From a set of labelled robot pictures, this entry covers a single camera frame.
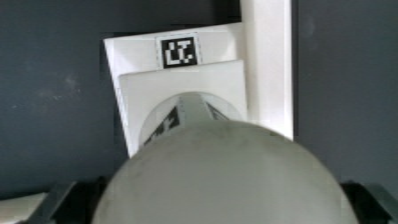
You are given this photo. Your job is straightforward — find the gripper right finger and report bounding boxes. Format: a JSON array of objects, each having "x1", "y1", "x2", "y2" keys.
[{"x1": 341, "y1": 181, "x2": 398, "y2": 224}]

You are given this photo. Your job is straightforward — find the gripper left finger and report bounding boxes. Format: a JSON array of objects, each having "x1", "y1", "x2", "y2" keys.
[{"x1": 15, "y1": 176, "x2": 108, "y2": 224}]

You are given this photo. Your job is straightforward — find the white lamp bulb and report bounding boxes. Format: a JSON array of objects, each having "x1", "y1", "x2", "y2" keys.
[{"x1": 90, "y1": 92, "x2": 358, "y2": 224}]

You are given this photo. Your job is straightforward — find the white lamp base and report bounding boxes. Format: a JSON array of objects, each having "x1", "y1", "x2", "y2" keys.
[{"x1": 103, "y1": 23, "x2": 246, "y2": 153}]

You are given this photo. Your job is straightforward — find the white right barrier block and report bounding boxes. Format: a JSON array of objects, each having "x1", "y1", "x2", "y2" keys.
[{"x1": 241, "y1": 0, "x2": 293, "y2": 139}]

